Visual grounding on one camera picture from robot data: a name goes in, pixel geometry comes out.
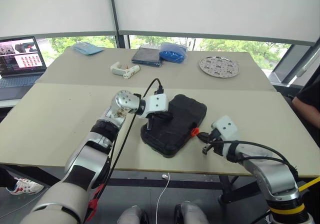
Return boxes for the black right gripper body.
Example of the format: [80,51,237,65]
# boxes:
[201,129,227,157]

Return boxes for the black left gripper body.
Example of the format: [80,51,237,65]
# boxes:
[146,110,174,131]

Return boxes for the black plastic tool case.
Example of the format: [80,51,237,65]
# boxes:
[140,93,208,159]

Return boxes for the dark blue flat folder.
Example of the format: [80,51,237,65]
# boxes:
[131,44,162,68]

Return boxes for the blue plastic bag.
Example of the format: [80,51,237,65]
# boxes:
[159,41,188,64]

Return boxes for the grey rounded right robot leg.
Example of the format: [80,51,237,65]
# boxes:
[173,200,209,224]

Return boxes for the grey rounded robot leg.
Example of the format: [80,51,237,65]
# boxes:
[173,200,209,224]
[116,204,149,224]

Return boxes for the round perforated metal plate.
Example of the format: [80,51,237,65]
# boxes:
[198,55,241,79]

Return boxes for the grey rounded left robot leg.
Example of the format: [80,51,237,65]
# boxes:
[116,204,149,224]

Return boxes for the light blue flat packet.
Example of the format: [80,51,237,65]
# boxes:
[72,41,105,57]

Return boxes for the person in black shirt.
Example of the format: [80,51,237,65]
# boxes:
[291,65,320,146]

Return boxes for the white red sneaker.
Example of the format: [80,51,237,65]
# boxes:
[6,177,45,196]

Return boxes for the open laptop computer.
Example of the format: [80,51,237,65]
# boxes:
[0,35,48,101]

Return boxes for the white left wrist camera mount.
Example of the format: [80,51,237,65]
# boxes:
[138,93,170,120]

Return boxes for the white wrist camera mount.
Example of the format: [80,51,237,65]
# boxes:
[210,115,241,158]
[138,93,170,120]

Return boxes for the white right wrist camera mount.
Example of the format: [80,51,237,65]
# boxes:
[210,115,241,158]

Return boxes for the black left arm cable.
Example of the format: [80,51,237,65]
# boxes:
[84,78,165,222]

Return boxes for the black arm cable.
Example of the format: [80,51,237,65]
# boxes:
[206,139,300,180]
[84,78,165,222]

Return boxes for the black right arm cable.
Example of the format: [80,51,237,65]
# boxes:
[206,139,300,180]

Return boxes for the black table leg frame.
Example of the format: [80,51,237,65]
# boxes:
[216,175,263,205]

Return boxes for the white cable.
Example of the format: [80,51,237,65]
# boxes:
[155,172,171,224]

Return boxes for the white plastic handle part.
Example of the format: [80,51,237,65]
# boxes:
[109,61,142,80]

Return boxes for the red cable clip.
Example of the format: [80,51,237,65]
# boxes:
[87,183,105,212]

